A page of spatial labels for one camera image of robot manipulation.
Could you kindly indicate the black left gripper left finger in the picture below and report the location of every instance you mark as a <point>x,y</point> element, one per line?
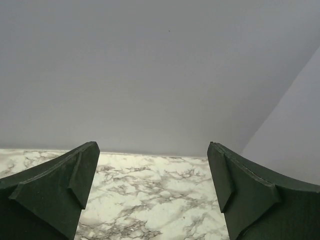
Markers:
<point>45,202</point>

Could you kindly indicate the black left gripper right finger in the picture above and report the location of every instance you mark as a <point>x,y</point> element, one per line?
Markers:
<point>261,204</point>

